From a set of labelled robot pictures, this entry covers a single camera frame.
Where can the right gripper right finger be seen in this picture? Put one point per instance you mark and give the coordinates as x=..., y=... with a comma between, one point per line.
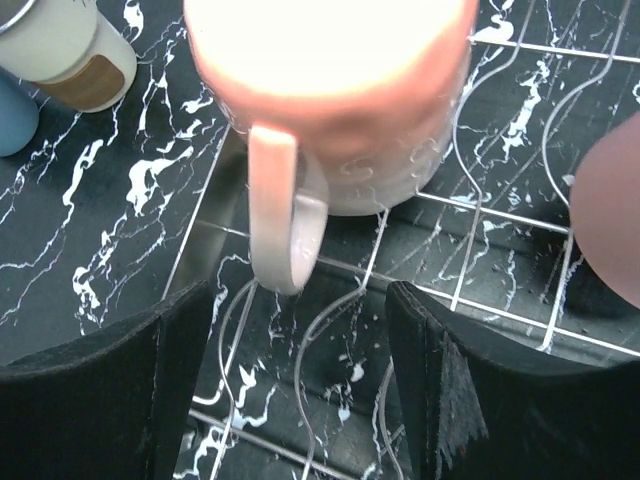
x=478, y=405

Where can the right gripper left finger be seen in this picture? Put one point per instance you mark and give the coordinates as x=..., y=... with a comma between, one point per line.
x=109, y=405

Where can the light blue tumbler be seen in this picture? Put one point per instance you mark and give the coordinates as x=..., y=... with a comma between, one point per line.
x=19, y=116

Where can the cream and brown steel cup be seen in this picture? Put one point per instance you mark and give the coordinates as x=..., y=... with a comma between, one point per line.
x=69, y=50

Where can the steel two-tier dish rack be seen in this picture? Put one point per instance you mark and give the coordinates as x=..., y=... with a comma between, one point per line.
x=303, y=387

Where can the dusty pink tumbler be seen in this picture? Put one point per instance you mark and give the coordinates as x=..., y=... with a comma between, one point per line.
x=604, y=209

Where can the peach handled mug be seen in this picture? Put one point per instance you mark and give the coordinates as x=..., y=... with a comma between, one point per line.
x=346, y=108

